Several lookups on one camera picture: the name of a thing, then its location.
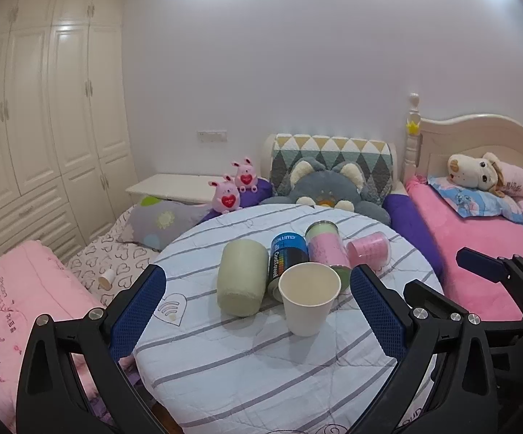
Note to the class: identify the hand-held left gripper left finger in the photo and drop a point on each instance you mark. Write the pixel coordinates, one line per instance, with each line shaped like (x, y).
(139, 309)

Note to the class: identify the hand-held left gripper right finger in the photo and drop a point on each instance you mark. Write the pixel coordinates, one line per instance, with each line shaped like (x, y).
(376, 314)

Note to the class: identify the white paper cup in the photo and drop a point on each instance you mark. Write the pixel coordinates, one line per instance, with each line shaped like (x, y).
(306, 316)

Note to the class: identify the small paper cup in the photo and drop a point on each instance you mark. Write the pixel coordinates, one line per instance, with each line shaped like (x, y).
(106, 279)

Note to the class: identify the pink cup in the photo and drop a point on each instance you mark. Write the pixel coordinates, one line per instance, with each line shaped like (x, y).
(370, 248)

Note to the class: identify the pale green cup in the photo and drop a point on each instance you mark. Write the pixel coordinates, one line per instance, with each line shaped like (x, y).
(241, 275)

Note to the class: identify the pink bed sheet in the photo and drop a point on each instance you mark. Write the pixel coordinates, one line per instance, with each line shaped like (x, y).
(460, 244)

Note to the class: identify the blue cartoon pillow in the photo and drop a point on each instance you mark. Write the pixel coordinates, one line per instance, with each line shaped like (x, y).
(483, 203)

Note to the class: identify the heart print bed sheet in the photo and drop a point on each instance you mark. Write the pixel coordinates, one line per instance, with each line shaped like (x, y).
(107, 253)

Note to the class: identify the purple bolster cushion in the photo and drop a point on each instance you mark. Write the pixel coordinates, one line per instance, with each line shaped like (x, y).
(254, 196)
(417, 235)

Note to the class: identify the clear tube pink green contents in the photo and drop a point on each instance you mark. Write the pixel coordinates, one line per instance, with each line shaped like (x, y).
(327, 246)

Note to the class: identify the grey flower pillow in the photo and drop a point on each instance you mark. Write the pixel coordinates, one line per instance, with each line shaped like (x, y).
(166, 221)

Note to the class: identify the cream dog plush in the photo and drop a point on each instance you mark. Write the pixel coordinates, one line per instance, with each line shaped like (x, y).
(469, 169)

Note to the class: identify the blue can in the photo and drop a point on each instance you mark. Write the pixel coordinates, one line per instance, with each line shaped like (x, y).
(288, 253)

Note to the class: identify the striped white tablecloth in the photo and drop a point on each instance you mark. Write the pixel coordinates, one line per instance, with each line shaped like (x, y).
(243, 361)

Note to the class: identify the pink floral blanket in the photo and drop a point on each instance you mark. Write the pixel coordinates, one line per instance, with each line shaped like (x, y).
(17, 307)

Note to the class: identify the cream wooden bed headboard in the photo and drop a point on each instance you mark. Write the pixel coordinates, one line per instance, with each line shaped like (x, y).
(437, 144)

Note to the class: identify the white bedside table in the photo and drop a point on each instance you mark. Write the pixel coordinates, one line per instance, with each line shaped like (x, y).
(171, 184)

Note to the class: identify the grey cat plush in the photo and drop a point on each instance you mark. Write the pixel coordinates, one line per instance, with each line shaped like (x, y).
(324, 185)

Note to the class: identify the pink bunny plush toy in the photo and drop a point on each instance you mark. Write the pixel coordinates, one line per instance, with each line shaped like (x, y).
(244, 176)
(225, 196)

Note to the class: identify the triangle pattern quilt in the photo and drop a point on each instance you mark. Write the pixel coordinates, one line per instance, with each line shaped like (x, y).
(333, 149)

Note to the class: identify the cream wardrobe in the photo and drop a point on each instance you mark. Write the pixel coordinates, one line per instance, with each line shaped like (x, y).
(39, 99)

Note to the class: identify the white wall outlet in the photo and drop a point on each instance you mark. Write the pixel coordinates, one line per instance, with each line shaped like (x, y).
(212, 136)

